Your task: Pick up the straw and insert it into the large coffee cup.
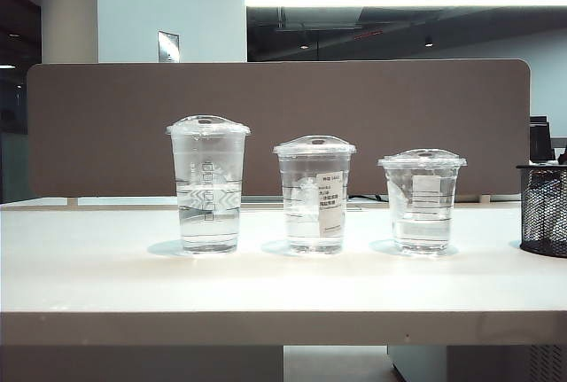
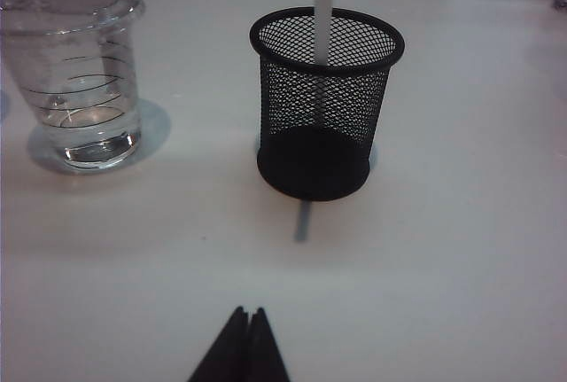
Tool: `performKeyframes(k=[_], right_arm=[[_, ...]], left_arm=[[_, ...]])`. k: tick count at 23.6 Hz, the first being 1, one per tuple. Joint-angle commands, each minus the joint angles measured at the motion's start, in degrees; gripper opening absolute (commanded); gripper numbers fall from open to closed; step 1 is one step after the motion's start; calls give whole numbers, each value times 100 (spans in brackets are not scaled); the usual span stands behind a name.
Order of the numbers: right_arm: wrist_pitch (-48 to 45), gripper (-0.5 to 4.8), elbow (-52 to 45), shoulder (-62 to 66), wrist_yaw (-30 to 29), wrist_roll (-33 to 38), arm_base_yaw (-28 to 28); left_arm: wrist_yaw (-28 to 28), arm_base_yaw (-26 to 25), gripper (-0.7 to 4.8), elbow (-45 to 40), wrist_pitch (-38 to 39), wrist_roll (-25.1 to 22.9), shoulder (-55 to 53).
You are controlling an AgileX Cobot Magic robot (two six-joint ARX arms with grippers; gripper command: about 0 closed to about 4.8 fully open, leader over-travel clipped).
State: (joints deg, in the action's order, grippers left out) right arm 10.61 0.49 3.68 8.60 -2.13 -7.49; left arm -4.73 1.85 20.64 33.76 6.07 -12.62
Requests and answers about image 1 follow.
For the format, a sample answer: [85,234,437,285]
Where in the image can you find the large clear plastic cup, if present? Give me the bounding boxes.
[166,114,252,255]

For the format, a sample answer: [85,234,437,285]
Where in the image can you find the black mesh pen holder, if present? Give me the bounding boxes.
[516,163,567,259]

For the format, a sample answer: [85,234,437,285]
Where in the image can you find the medium clear cup with label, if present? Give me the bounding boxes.
[272,135,358,255]

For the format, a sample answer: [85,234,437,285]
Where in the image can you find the small clear plastic cup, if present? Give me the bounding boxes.
[377,149,469,257]

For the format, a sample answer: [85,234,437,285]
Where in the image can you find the brown fabric desk partition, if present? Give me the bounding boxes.
[26,58,532,199]

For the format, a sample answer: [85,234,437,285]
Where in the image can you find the long ceiling light strip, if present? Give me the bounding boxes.
[245,0,567,8]

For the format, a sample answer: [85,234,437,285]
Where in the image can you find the black computer monitor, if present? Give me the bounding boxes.
[529,115,554,164]

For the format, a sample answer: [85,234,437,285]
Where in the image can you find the grey under-desk cabinet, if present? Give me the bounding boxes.
[387,345,567,382]

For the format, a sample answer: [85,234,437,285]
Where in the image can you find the silver wall plaque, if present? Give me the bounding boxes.
[157,30,181,64]

